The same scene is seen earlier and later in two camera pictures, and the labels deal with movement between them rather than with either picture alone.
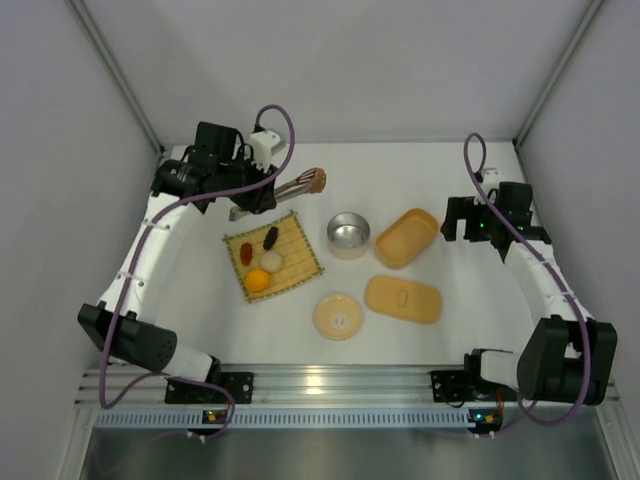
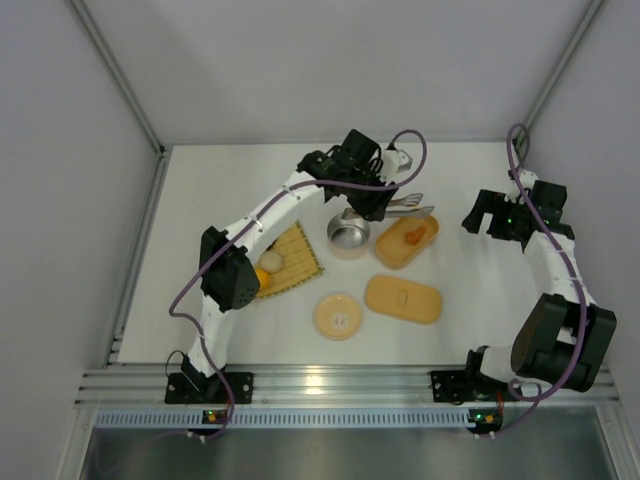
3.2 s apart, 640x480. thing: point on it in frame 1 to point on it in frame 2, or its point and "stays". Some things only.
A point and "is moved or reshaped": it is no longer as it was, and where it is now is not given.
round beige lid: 337,316 stays
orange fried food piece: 319,182 is moved or reshaped
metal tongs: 303,183 is moved or reshaped
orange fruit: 257,280 stays
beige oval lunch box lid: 401,298 stays
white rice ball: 270,261 stays
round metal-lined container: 348,234 stays
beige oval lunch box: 407,237 stays
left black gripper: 258,195 to 373,201
